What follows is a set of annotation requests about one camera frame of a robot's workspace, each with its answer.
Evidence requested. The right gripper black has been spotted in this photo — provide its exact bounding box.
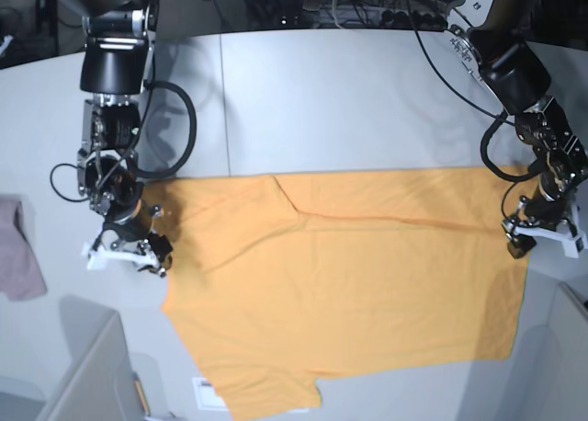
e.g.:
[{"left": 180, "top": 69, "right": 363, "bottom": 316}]
[{"left": 90, "top": 182, "right": 173, "bottom": 277}]

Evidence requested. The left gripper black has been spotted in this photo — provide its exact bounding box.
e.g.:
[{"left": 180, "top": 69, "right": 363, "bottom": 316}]
[{"left": 507, "top": 163, "right": 582, "bottom": 259}]

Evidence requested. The orange yellow T-shirt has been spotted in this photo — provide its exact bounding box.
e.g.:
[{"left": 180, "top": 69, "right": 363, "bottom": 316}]
[{"left": 145, "top": 167, "right": 527, "bottom": 420}]

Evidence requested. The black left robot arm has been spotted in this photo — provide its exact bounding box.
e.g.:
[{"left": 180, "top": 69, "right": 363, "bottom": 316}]
[{"left": 447, "top": 0, "right": 587, "bottom": 258}]

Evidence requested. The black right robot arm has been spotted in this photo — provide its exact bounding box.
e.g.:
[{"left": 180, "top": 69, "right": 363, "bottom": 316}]
[{"left": 58, "top": 0, "right": 172, "bottom": 277}]

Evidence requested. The orange pencil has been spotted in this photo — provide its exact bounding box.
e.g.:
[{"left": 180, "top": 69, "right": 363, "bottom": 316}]
[{"left": 133, "top": 378, "right": 151, "bottom": 415}]

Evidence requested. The grey right bin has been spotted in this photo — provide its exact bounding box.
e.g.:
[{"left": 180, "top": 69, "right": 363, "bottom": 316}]
[{"left": 496, "top": 276, "right": 587, "bottom": 420}]

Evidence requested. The grey bin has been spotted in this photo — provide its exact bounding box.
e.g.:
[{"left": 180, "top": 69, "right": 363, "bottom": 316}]
[
  {"left": 1, "top": 295, "right": 158, "bottom": 420},
  {"left": 496, "top": 276, "right": 587, "bottom": 420}
]

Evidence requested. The pink cloth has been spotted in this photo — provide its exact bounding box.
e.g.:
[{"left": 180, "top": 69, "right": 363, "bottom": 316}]
[{"left": 1, "top": 196, "right": 48, "bottom": 302}]

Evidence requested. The grey left bin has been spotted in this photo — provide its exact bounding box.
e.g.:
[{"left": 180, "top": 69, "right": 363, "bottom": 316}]
[{"left": 1, "top": 295, "right": 158, "bottom": 420}]

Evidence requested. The white table slot plate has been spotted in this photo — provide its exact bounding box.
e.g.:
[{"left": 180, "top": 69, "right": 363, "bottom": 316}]
[{"left": 191, "top": 377, "right": 310, "bottom": 413}]

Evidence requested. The black power strip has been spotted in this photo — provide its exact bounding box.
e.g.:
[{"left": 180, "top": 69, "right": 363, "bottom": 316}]
[{"left": 379, "top": 10, "right": 447, "bottom": 31}]

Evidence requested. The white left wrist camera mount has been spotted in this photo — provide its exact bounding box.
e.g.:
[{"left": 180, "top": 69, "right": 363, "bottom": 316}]
[{"left": 502, "top": 201, "right": 587, "bottom": 258}]

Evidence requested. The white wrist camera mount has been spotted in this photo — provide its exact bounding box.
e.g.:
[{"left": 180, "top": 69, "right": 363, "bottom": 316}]
[
  {"left": 82, "top": 243, "right": 162, "bottom": 273},
  {"left": 502, "top": 201, "right": 587, "bottom": 258}
]

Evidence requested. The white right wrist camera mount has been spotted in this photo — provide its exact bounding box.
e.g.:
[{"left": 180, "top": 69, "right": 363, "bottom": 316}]
[{"left": 82, "top": 243, "right": 162, "bottom": 273}]

